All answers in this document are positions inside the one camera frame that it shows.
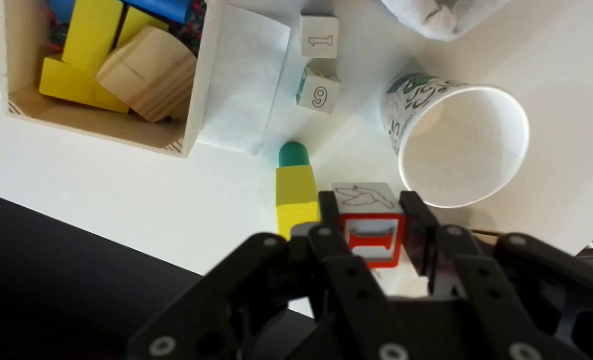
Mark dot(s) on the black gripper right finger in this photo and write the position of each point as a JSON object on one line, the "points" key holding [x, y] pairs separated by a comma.
{"points": [[421, 232]]}

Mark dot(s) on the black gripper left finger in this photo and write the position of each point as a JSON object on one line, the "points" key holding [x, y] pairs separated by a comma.
{"points": [[329, 211]]}

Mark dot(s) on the tall yellow block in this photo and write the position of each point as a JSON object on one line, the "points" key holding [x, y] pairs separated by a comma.
{"points": [[296, 196]]}

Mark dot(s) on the white cube with red print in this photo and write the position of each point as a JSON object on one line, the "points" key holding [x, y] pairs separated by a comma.
{"points": [[369, 226]]}

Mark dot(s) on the white cube with green print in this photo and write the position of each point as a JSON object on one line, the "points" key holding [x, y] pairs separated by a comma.
{"points": [[317, 91]]}

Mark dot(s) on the green cylinder block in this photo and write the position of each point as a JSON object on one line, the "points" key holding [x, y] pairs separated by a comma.
{"points": [[293, 153]]}

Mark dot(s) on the patterned paper cup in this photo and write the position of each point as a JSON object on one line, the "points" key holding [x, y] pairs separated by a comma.
{"points": [[463, 147]]}

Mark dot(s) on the white paper napkin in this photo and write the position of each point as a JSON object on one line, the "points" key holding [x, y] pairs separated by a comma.
{"points": [[242, 81]]}

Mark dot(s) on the white wooden box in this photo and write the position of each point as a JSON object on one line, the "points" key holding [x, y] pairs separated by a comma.
{"points": [[199, 81]]}

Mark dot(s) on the white paper basket liner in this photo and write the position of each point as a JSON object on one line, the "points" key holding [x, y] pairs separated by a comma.
{"points": [[444, 16]]}

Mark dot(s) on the dark patterned block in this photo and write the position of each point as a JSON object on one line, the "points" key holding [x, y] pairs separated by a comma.
{"points": [[192, 31]]}

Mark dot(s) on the natural wood block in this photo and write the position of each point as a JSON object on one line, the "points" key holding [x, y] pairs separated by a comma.
{"points": [[147, 77]]}

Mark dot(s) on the blue cylinder block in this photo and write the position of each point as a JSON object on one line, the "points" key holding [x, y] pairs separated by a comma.
{"points": [[159, 8]]}

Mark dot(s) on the small yellow block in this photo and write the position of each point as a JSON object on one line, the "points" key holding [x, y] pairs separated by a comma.
{"points": [[137, 25]]}

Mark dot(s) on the yellow triangular block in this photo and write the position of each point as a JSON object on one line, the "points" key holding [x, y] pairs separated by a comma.
{"points": [[77, 87]]}

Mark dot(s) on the long yellow block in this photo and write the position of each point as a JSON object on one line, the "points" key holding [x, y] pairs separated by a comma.
{"points": [[91, 32]]}

